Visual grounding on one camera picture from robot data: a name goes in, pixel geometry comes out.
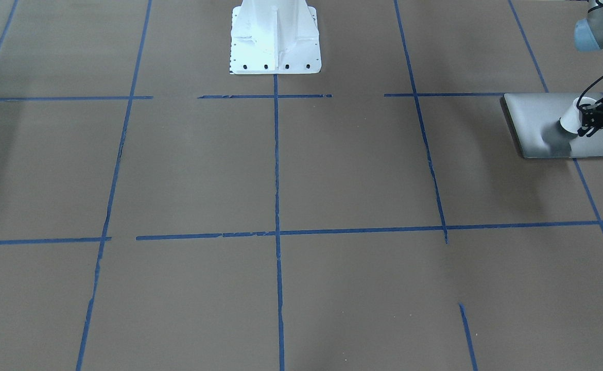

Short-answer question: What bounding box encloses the white cup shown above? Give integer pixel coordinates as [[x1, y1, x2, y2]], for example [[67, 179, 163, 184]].
[[559, 97, 596, 137]]

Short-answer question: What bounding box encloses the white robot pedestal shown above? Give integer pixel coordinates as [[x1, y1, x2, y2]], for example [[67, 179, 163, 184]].
[[229, 1, 322, 75]]

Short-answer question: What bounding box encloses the grey closed laptop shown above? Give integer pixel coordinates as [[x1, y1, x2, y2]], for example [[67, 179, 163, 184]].
[[502, 92, 603, 158]]

